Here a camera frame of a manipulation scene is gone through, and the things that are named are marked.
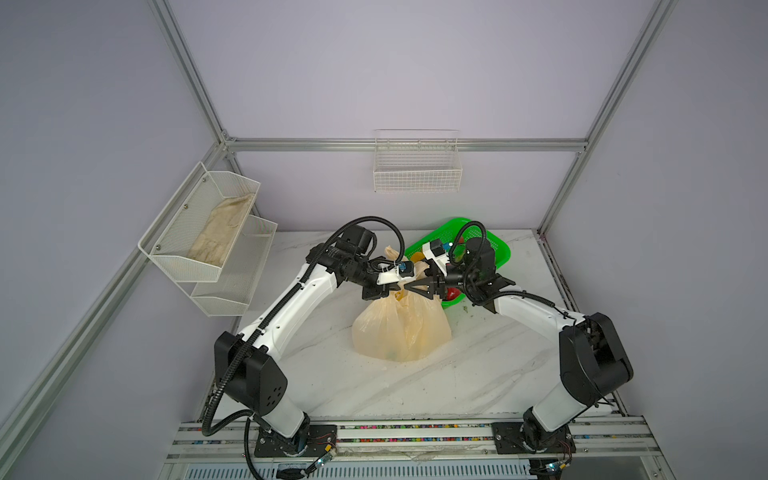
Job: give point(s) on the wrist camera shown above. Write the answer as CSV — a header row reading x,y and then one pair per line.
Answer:
x,y
402,272
434,251

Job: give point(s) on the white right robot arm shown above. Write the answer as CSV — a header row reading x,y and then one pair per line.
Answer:
x,y
593,362

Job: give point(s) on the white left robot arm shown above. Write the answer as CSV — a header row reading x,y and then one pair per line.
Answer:
x,y
249,382

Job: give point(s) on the green plastic fruit basket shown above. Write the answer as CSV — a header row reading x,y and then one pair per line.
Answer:
x,y
448,233

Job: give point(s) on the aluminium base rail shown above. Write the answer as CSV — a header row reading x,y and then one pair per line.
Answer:
x,y
613,447

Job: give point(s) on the lower white mesh shelf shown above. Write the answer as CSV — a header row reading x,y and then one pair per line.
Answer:
x,y
232,294

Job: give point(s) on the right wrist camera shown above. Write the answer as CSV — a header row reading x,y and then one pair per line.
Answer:
x,y
434,251

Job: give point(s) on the white mesh wall shelf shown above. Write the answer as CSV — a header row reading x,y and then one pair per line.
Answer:
x,y
173,241

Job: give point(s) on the cream banana print plastic bag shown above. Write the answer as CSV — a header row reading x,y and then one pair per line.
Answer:
x,y
403,326

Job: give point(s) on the red fake apple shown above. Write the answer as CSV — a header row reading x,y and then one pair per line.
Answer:
x,y
452,294

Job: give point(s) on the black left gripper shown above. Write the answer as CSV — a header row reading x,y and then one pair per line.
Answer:
x,y
379,291

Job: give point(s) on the white wire wall basket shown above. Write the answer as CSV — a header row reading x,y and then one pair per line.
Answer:
x,y
416,161

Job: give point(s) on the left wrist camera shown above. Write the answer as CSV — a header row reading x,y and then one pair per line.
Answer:
x,y
402,272

